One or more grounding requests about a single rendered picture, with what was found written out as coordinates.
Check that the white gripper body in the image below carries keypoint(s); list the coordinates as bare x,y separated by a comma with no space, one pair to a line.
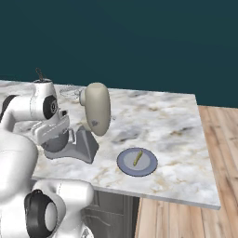
51,128

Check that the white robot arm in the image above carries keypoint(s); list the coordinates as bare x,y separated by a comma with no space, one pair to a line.
18,161

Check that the grey mixer bowl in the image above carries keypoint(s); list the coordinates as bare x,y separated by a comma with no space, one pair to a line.
57,143

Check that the beige and grey stand mixer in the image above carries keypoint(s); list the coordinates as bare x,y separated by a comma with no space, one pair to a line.
96,108

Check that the yellow butter stick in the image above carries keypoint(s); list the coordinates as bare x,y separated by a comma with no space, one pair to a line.
138,158

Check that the blue-grey round plate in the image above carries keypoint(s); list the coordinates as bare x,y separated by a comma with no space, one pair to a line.
145,169

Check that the grey island cupboard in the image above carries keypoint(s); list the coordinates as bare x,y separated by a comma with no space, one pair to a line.
108,214

